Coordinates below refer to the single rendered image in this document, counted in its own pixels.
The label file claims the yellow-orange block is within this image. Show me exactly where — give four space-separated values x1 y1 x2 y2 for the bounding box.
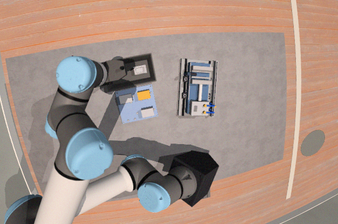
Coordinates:
137 90 151 100

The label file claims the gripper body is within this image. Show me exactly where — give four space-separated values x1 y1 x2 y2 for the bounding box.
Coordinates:
97 59 127 87

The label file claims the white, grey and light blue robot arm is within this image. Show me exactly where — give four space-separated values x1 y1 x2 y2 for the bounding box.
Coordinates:
4 56 197 224

